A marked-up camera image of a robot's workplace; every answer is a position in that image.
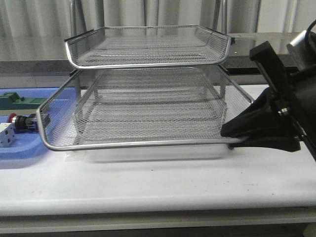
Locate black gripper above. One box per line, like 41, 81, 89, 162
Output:
221, 41, 316, 152

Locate silver mesh tray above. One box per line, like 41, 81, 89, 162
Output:
65, 25, 232, 70
74, 99, 227, 143
37, 65, 253, 151

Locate red emergency push button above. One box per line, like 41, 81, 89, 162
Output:
7, 113, 39, 133

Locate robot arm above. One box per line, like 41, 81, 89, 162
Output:
221, 22, 316, 156

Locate blue plastic tray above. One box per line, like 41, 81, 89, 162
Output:
0, 87, 76, 160

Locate dark stone counter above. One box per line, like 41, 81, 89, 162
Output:
0, 32, 298, 75

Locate white circuit breaker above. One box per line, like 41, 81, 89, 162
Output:
0, 123, 15, 148

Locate green electrical block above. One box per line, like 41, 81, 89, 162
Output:
0, 92, 46, 110

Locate silver rack frame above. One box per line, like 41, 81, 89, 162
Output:
70, 0, 235, 151

